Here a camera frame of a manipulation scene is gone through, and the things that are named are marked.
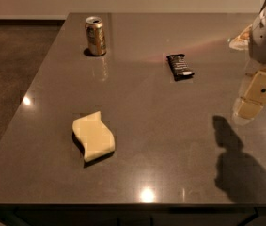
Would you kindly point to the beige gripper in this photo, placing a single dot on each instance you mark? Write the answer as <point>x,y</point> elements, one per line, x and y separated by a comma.
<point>255,97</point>

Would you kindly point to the yellow wavy sponge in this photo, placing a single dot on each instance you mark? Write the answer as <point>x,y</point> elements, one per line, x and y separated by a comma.
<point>95,137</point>

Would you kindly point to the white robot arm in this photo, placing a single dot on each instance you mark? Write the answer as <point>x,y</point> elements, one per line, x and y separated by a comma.
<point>252,40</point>

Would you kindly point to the black rxbar chocolate wrapper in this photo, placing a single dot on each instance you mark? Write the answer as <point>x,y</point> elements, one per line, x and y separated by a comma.
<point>179,67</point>

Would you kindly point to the gold soda can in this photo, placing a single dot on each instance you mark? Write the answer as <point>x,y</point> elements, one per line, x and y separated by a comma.
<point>95,36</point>

